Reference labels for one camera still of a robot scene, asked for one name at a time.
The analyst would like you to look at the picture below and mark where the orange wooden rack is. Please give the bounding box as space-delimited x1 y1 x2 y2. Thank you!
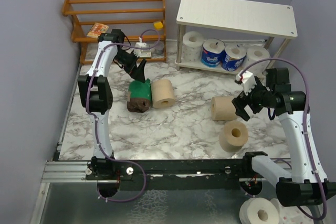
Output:
61 0 166 65

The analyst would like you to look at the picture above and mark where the green brown wrapped roll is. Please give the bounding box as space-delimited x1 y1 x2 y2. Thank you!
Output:
127 79 152 113

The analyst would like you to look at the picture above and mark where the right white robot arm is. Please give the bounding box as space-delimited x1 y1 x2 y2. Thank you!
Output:
232 68 335 207

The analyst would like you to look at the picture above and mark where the purple cable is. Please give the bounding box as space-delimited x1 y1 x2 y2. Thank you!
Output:
86 29 161 204
238 58 328 221

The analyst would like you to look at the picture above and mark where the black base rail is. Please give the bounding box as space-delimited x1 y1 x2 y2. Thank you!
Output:
52 150 274 192

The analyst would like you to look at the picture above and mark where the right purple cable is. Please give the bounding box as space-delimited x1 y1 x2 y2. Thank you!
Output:
238 58 328 221

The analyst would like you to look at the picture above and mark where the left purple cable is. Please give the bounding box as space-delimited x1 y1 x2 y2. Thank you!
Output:
86 29 161 204

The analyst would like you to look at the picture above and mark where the yellow cube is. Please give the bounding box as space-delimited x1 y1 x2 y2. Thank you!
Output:
153 21 163 30

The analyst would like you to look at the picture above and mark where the pink dotted roll below table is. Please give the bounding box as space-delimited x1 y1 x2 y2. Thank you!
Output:
270 198 314 224

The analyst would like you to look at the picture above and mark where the pink dotted paper roll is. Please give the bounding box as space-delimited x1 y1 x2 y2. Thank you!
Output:
242 46 270 76

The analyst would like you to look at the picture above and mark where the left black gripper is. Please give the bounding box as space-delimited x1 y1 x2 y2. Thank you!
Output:
113 49 146 82

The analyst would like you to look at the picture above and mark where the white two-tier shelf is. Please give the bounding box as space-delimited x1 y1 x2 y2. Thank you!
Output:
175 0 298 73

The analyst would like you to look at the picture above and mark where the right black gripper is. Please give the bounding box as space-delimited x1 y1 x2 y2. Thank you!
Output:
232 76 274 120

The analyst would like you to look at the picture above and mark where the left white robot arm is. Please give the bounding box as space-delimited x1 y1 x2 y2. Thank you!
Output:
78 29 146 179

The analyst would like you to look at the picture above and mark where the white plain paper roll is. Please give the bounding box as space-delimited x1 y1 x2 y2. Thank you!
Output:
182 31 204 62

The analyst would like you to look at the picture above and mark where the brown roll beside green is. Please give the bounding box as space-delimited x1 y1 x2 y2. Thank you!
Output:
151 79 176 109

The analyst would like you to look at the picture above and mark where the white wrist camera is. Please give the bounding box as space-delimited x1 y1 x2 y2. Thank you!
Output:
235 71 256 95
134 42 151 58

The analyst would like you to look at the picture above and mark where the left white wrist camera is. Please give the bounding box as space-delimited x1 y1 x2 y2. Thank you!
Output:
134 42 151 58

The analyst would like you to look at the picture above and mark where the brown roll upright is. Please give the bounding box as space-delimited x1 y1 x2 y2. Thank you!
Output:
219 121 248 152

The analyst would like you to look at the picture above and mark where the grey small cup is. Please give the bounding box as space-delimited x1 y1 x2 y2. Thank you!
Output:
154 41 164 55

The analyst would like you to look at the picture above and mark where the brown roll lying centre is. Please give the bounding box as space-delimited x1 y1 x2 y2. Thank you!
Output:
211 96 238 121

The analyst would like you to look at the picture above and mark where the white green flat box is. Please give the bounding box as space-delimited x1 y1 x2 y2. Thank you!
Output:
142 51 152 59

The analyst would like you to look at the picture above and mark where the white roll below table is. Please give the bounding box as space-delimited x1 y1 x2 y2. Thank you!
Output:
239 198 279 223

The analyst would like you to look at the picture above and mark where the blue roll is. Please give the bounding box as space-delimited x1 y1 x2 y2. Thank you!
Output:
221 43 246 72
201 38 225 68

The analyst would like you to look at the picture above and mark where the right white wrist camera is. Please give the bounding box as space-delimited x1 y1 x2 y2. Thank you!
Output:
235 71 256 95

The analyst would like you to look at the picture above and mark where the small picture book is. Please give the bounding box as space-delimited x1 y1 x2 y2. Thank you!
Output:
86 23 109 39

